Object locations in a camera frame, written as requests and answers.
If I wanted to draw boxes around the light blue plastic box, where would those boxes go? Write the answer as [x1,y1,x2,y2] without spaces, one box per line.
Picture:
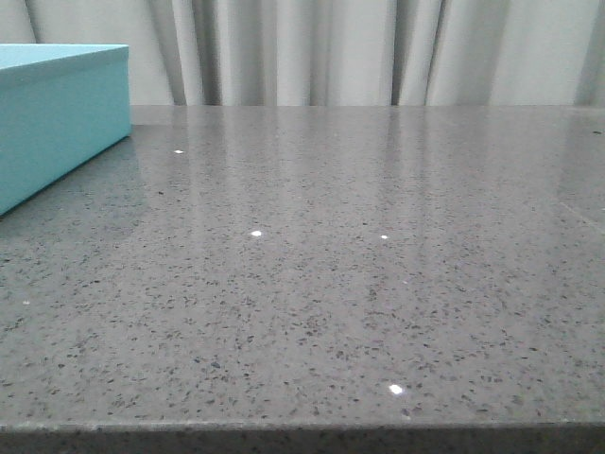
[1,44,131,213]

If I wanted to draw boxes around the grey pleated curtain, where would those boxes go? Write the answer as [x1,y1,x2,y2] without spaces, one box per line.
[1,0,604,107]

